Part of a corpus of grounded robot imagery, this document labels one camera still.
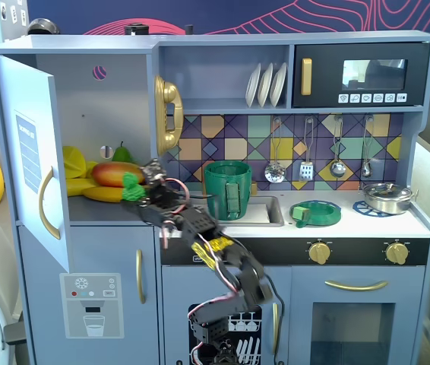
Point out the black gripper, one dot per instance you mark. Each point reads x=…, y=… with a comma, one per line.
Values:
x=156, y=191

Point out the green toy pineapple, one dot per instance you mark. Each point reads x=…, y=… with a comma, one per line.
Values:
x=133, y=192

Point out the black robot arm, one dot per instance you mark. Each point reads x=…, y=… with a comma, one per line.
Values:
x=200, y=224

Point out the green ribbed cup recipient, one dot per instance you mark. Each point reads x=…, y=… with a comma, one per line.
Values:
x=219, y=182

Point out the blue cabinet door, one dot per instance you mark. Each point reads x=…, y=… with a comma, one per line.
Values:
x=21, y=95

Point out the red yellow toy mango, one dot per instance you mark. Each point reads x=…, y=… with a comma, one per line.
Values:
x=112, y=174

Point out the yellow toy banana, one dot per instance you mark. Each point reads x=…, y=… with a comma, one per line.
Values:
x=76, y=187
x=105, y=194

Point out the green toy pear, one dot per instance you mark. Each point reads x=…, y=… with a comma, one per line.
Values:
x=122, y=155

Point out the blue toy kitchen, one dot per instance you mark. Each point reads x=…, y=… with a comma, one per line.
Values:
x=97, y=247

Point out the yellow toy star fruit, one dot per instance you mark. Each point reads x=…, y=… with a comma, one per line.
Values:
x=72, y=161

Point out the gold toy telephone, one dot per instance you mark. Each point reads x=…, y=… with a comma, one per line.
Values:
x=169, y=93

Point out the grey toy sink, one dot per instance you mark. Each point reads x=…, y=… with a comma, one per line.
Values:
x=274, y=213

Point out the steel perforated skimmer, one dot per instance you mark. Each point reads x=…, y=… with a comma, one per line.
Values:
x=275, y=174

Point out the white toy plate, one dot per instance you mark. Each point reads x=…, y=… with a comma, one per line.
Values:
x=253, y=85
x=277, y=83
x=265, y=85

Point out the green cube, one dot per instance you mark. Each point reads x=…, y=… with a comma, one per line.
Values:
x=300, y=213

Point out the steel slotted spatula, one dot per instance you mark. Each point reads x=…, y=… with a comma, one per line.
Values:
x=306, y=171

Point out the gold stove knob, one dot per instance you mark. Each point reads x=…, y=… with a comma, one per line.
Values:
x=319, y=253
x=396, y=253

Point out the steel ladle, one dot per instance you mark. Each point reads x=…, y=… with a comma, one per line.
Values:
x=337, y=169

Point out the dark round device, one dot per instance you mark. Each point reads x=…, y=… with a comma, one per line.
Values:
x=42, y=26

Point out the blue round trivet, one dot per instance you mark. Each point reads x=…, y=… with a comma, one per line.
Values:
x=359, y=208

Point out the steel spoon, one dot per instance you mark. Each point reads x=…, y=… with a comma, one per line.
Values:
x=366, y=170

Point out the black microwave door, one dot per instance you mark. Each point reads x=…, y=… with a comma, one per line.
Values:
x=321, y=53

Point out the steel pot with lid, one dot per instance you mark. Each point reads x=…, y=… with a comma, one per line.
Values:
x=387, y=199

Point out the small black post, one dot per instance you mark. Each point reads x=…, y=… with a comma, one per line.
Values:
x=189, y=29

